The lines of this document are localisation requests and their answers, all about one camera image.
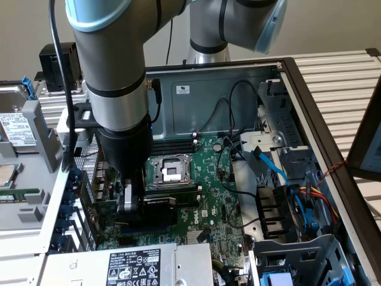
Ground black camera bracket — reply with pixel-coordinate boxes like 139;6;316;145
69;102;99;131

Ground black cable gold plug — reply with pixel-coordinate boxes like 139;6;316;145
145;77;163;124

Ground loose green RAM stick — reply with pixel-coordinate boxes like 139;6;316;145
0;188;42;204

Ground empty black RAM slot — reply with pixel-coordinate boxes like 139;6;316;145
153;138;199;148
151;147;196;157
152;143;198;152
153;133;199;143
145;185;204;197

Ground blue expansion slot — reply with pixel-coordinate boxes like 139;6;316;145
120;226;170;236

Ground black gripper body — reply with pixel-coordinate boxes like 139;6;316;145
95;114;155;182

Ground black CPU cooler block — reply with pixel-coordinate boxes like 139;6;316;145
34;42;85;93

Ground thin black hanging cable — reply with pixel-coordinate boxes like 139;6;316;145
165;18;175;66

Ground blue drive tray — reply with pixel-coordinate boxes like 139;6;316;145
260;272;295;286

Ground black looped case wire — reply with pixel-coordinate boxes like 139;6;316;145
228;79;260;133
197;97;232;134

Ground open grey PC case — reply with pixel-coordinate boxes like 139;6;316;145
38;56;381;286

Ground silver disk bay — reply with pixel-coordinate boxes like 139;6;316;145
239;78;317;186

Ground dark framed monitor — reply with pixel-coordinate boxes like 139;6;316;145
346;73;381;181

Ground grey drive cage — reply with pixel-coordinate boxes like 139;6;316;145
248;233;367;286

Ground black SATA plug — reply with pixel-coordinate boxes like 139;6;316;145
196;226;213;244

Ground silver CPU chip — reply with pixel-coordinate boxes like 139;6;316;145
0;163;19;189

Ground small silver heatsink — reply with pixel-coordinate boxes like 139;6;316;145
185;230;210;245

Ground yellow red black power wires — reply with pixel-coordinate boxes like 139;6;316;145
299;184;342;234

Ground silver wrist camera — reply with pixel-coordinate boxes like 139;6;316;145
56;108;90;144

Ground green Dell motherboard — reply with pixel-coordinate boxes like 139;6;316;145
95;134;248;271

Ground black wire across motherboard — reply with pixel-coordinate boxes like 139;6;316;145
216;138;260;200

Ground blue SATA wire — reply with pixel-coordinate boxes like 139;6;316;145
251;146;301;197
290;190;321;240

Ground grey parts rack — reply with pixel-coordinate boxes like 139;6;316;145
0;70;90;257

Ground metal CPU socket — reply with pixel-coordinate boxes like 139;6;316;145
145;153;196;191

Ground silver hard disk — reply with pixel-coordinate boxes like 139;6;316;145
0;84;40;154

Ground blue disk carrier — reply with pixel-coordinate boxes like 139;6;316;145
21;74;49;141

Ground red black twisted wire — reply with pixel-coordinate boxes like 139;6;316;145
315;160;348;188
80;148;104;159

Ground thick black wrist cable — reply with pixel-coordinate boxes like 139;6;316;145
48;0;77;173

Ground installed green RAM stick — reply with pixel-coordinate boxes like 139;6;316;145
176;192;202;208

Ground silver power supply unit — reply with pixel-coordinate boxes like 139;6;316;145
38;243;216;286

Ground black fan shroud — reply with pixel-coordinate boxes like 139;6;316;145
255;184;299;241

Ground green graphics card black cooler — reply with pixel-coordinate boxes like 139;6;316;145
88;194;180;241

